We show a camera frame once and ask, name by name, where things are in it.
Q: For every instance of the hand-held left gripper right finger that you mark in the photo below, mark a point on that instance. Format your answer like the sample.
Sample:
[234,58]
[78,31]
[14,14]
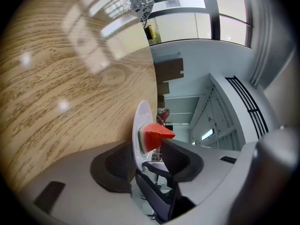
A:
[194,167]

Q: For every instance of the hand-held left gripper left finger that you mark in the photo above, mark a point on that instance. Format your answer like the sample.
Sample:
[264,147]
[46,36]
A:
[98,170]

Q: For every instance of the red watermelon slice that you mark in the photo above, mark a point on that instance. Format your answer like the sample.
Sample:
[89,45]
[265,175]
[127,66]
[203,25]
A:
[154,137]

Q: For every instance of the white round plate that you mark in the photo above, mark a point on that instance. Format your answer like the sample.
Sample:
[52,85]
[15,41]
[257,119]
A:
[143,116]

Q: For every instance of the round wooden table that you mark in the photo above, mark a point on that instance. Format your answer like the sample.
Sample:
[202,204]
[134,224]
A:
[58,90]

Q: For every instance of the long tube light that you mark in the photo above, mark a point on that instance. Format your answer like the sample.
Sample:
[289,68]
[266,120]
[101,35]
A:
[208,134]

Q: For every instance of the black office chair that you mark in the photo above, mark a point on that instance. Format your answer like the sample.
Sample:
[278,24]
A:
[152,196]

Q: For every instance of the pink chair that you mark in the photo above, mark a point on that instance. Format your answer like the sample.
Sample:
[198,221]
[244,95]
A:
[164,116]

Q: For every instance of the grey roller blind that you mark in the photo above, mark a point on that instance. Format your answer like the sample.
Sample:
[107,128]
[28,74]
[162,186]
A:
[180,109]

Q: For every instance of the black metal railing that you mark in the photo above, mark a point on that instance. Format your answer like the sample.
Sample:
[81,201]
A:
[250,107]

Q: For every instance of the small brown cardboard sheet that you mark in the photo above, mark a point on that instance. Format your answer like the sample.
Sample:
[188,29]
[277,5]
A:
[163,88]

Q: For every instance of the black yellow-lid trash bin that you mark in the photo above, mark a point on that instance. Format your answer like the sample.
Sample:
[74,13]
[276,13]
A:
[150,32]

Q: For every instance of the glass entrance door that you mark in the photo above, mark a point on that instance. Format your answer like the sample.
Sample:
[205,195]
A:
[206,24]

